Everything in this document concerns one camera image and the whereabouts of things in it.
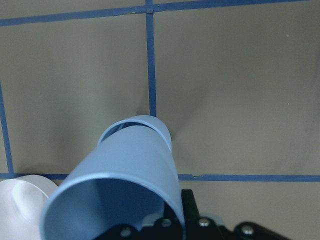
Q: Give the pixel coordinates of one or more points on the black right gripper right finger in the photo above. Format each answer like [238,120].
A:
[190,209]

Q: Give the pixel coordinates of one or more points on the pink bowl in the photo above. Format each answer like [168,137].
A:
[21,203]

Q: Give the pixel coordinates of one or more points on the blue cup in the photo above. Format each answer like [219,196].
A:
[129,176]
[140,120]

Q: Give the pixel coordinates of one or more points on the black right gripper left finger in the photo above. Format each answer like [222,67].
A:
[169,217]

